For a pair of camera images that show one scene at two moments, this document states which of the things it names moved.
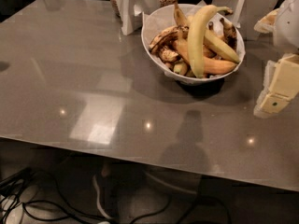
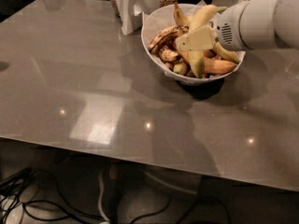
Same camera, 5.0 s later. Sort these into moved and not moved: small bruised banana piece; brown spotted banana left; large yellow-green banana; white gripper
Moved: white gripper
Not moved: brown spotted banana left; small bruised banana piece; large yellow-green banana
